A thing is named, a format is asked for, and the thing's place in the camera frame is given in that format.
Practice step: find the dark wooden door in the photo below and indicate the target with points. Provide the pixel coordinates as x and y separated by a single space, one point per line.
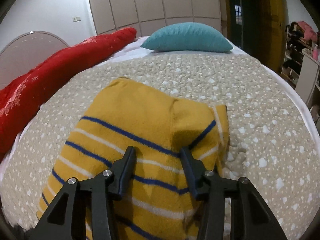
258 28

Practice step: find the cluttered white shelf unit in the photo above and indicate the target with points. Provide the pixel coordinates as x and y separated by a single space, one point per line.
300 68

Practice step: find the beige heart-patterned bedspread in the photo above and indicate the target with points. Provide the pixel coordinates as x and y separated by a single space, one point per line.
268 140

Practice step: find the yellow striped knit sweater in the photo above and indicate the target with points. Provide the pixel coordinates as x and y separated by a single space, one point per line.
157 204

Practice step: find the round pink headboard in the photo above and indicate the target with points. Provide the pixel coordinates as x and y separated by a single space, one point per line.
25 52

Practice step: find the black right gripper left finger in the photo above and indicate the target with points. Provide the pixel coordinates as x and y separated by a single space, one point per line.
65 217

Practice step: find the white wall switch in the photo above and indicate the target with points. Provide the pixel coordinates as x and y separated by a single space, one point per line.
76 19

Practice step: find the beige built-in wardrobe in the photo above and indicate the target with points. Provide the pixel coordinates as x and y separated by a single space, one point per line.
147 16

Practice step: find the red embroidered quilt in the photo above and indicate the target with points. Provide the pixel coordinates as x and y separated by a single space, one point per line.
21 99

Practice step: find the teal pillow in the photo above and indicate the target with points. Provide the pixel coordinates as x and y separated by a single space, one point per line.
187 36

